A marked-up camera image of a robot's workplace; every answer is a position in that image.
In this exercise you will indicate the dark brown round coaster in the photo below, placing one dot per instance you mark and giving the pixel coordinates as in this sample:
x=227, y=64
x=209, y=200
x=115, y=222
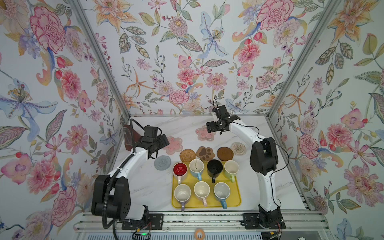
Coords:
x=225, y=154

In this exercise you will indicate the grey-blue woven round coaster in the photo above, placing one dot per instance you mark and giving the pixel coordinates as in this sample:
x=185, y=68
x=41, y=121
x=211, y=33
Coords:
x=162, y=163

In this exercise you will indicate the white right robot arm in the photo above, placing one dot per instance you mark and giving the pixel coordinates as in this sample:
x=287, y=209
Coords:
x=263, y=158

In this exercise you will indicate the white mug blue handle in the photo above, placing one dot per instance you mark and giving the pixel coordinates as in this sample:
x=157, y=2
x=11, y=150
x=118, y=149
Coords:
x=222, y=191

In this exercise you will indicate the colourful zigzag woven coaster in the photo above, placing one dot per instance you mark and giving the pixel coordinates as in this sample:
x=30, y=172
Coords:
x=238, y=149

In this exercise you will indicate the light green mug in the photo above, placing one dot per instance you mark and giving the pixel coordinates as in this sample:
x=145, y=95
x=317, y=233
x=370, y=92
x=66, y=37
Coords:
x=231, y=169

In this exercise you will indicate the light blue mug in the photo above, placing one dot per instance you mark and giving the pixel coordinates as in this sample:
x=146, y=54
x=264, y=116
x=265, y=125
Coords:
x=196, y=167

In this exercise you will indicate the tan rattan round coaster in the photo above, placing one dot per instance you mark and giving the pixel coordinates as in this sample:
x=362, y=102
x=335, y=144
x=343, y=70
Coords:
x=187, y=155

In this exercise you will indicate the yellow tray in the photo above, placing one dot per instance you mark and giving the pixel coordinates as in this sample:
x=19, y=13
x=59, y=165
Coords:
x=234, y=199

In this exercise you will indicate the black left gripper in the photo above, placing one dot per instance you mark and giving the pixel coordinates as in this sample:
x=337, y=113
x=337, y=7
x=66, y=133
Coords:
x=163, y=141

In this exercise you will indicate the red inside white mug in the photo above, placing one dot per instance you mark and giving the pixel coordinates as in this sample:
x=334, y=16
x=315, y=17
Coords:
x=180, y=172

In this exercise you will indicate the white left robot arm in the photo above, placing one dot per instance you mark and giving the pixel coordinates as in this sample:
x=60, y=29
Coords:
x=111, y=195

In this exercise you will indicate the black mug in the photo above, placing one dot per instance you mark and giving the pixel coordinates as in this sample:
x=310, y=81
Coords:
x=214, y=168

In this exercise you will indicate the brown paw print coaster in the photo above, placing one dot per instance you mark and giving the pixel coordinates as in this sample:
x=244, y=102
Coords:
x=205, y=154

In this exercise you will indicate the white mug pink handle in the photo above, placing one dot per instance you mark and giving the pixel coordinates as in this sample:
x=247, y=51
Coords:
x=202, y=191

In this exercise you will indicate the orange tape roll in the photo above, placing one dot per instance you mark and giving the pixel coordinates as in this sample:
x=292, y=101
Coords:
x=199, y=234

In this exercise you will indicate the white mug purple handle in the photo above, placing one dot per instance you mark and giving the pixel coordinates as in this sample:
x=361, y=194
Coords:
x=182, y=194

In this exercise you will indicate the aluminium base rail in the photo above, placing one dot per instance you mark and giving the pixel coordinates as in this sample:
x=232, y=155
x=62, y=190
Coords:
x=236, y=221

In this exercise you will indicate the pink flower coaster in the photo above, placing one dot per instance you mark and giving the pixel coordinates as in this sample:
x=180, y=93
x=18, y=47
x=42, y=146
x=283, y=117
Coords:
x=175, y=145
x=204, y=135

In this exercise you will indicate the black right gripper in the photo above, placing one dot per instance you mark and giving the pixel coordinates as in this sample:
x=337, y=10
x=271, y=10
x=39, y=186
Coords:
x=213, y=123

